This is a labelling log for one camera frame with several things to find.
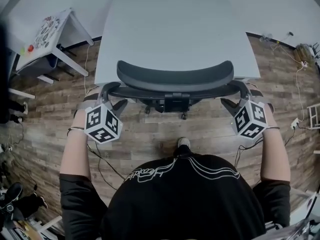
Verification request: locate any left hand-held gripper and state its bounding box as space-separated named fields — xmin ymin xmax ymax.
xmin=84 ymin=82 xmax=128 ymax=145

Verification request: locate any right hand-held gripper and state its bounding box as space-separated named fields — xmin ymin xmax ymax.
xmin=219 ymin=80 xmax=269 ymax=140

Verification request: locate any black mesh office chair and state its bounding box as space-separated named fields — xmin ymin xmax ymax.
xmin=107 ymin=60 xmax=242 ymax=121

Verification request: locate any person's left forearm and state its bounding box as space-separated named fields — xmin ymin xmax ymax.
xmin=59 ymin=108 xmax=91 ymax=185

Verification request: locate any person's right forearm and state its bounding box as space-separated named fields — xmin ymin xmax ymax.
xmin=259 ymin=103 xmax=291 ymax=187

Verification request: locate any person's left hand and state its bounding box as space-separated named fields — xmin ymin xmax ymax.
xmin=73 ymin=86 xmax=102 ymax=117

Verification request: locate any person's grey shoe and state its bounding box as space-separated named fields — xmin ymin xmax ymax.
xmin=176 ymin=137 xmax=191 ymax=151

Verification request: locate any small white table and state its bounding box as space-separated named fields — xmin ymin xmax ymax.
xmin=14 ymin=7 xmax=95 ymax=85

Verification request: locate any person's black trouser leg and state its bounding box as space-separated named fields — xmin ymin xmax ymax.
xmin=173 ymin=145 xmax=192 ymax=160

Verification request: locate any small white rack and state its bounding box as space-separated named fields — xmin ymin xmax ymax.
xmin=306 ymin=103 xmax=320 ymax=130

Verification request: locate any brown box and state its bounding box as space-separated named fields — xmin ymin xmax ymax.
xmin=296 ymin=43 xmax=313 ymax=60

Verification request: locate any white side table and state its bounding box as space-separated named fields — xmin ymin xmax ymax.
xmin=7 ymin=46 xmax=36 ymax=100

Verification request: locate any patterned mat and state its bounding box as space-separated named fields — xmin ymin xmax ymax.
xmin=33 ymin=11 xmax=68 ymax=50

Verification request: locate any large white table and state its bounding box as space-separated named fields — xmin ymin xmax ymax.
xmin=94 ymin=0 xmax=262 ymax=87

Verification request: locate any person's black printed shirt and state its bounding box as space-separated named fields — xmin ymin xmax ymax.
xmin=59 ymin=152 xmax=291 ymax=240

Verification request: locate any thin white power cable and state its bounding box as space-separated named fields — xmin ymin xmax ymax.
xmin=83 ymin=43 xmax=91 ymax=95

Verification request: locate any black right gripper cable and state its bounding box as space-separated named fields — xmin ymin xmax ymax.
xmin=234 ymin=136 xmax=263 ymax=170

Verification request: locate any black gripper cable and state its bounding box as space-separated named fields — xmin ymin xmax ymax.
xmin=234 ymin=136 xmax=263 ymax=170
xmin=87 ymin=141 xmax=126 ymax=181

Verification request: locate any long white cable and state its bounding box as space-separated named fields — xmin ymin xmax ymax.
xmin=295 ymin=62 xmax=308 ymax=122

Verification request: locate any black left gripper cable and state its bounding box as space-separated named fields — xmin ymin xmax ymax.
xmin=87 ymin=141 xmax=126 ymax=181

